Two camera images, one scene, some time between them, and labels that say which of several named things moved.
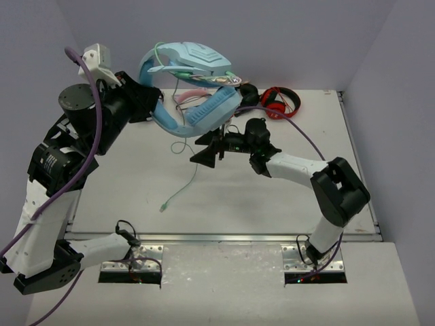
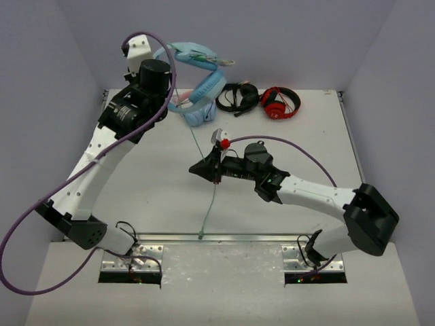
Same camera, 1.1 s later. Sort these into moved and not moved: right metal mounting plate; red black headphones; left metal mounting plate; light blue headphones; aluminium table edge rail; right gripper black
Moved: light blue headphones; right gripper black
Not moved: red black headphones; left metal mounting plate; aluminium table edge rail; right metal mounting plate
